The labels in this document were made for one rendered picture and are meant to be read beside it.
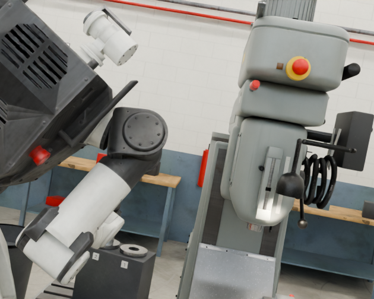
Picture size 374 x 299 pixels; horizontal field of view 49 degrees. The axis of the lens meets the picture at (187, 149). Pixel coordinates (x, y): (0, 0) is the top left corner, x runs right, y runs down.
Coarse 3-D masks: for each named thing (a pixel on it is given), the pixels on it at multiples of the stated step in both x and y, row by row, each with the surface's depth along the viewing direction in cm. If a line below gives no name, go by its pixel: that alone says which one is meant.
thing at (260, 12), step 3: (258, 3) 101; (261, 3) 100; (264, 3) 100; (258, 6) 103; (261, 6) 102; (264, 6) 102; (258, 9) 105; (261, 9) 105; (264, 9) 105; (258, 12) 108; (261, 12) 107; (258, 15) 110; (261, 15) 110; (255, 18) 114; (252, 24) 121
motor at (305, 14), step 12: (264, 0) 148; (276, 0) 144; (288, 0) 142; (300, 0) 142; (312, 0) 144; (264, 12) 147; (276, 12) 144; (288, 12) 142; (300, 12) 143; (312, 12) 146
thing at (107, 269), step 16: (96, 256) 131; (112, 256) 129; (128, 256) 129; (144, 256) 132; (80, 272) 132; (96, 272) 131; (112, 272) 129; (128, 272) 128; (144, 272) 129; (80, 288) 132; (96, 288) 131; (112, 288) 129; (128, 288) 128; (144, 288) 133
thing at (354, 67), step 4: (352, 64) 108; (356, 64) 108; (344, 68) 111; (348, 68) 108; (352, 68) 108; (356, 68) 108; (344, 72) 111; (348, 72) 108; (352, 72) 108; (356, 72) 108; (344, 76) 113; (348, 76) 110; (352, 76) 109
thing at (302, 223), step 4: (300, 172) 132; (304, 172) 133; (304, 176) 132; (304, 180) 131; (300, 200) 128; (300, 204) 127; (300, 208) 126; (300, 212) 125; (300, 216) 124; (304, 216) 124; (300, 220) 121; (304, 220) 121; (300, 224) 121; (304, 224) 120; (300, 228) 122; (304, 228) 121
